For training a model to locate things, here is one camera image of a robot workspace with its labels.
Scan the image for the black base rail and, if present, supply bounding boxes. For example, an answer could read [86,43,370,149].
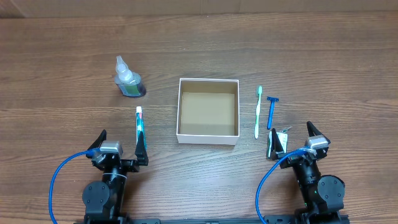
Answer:
[74,213,351,224]

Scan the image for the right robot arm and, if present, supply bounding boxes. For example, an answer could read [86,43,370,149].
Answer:
[280,121,349,224]

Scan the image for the white cardboard box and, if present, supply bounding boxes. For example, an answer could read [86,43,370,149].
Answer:
[176,78,240,146]

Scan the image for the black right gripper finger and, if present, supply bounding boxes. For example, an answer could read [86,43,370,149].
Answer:
[306,121,331,144]
[271,128,285,161]

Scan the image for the left blue cable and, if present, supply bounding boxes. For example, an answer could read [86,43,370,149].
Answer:
[48,149,101,224]

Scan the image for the clear soap bottle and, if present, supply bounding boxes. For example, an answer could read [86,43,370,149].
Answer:
[114,55,146,98]

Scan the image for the blue disposable razor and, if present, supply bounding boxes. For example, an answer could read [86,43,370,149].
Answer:
[267,96,279,129]

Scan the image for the green white toothbrush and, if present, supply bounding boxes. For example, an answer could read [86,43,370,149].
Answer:
[254,85,262,139]

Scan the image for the white green sachet packet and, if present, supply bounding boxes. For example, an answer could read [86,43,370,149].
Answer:
[267,128,289,159]

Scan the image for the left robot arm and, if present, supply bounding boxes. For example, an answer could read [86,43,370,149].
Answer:
[82,130,149,223]

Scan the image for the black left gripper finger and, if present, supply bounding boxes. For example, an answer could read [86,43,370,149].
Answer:
[135,131,149,166]
[88,129,107,151]

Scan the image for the green toothpaste tube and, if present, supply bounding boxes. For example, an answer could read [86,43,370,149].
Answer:
[136,106,146,145]

